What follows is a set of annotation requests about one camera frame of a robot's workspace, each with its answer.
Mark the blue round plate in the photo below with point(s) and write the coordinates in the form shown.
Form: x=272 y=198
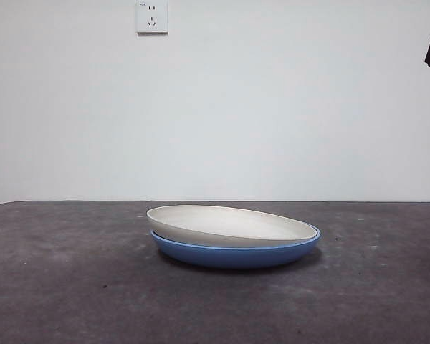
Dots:
x=236 y=256

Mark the white wall socket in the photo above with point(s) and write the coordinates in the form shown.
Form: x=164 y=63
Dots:
x=151 y=18

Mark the white round plate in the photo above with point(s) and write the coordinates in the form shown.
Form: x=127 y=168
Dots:
x=222 y=224

